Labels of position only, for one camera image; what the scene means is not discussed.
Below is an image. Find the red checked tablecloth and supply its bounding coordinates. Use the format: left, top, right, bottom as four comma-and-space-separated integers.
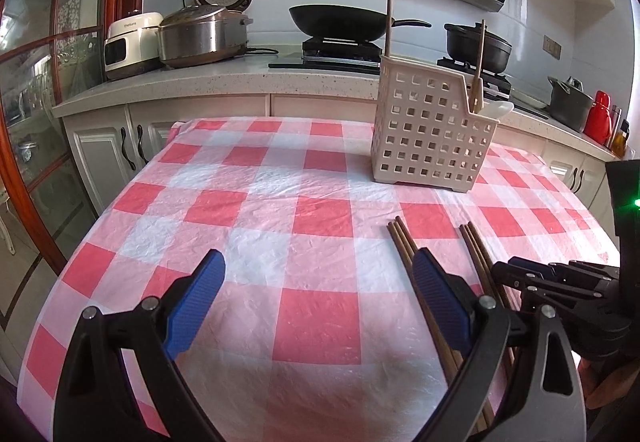
15, 118, 623, 442

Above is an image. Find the open steel rice cooker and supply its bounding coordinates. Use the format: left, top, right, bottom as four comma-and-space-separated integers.
156, 0, 253, 68

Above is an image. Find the white ceramic spoon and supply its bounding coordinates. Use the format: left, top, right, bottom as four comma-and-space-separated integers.
481, 102, 515, 119

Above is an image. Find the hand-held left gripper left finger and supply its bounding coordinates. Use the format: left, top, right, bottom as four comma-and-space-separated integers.
52, 249, 227, 442

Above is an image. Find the white plastic utensil basket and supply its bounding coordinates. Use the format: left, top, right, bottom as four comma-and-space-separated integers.
370, 54, 500, 193

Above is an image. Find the small white cooker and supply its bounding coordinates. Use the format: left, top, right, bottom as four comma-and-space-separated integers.
103, 12, 165, 81

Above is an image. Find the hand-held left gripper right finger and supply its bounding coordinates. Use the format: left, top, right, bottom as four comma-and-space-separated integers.
412, 248, 586, 442

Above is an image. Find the red thermos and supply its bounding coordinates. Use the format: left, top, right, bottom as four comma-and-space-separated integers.
583, 90, 612, 143

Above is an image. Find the black lidded pot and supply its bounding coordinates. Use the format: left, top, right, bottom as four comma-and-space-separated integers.
444, 22, 513, 75

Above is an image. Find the black wok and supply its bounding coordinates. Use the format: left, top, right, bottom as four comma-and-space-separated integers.
289, 4, 432, 43

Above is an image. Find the grey stockpot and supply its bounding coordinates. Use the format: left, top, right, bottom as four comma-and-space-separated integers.
547, 76, 594, 133

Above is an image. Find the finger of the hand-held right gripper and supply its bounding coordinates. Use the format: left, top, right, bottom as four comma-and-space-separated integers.
507, 258, 621, 285
492, 262, 601, 307

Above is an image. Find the steel bottle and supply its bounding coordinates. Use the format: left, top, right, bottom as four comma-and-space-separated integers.
607, 106, 622, 150

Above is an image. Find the person's right hand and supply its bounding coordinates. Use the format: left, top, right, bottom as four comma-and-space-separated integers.
580, 354, 626, 410

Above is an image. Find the oil bottle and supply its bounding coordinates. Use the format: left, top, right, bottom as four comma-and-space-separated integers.
615, 119, 631, 157

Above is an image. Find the black glass gas stove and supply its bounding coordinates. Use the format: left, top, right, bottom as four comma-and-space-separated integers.
268, 38, 550, 120

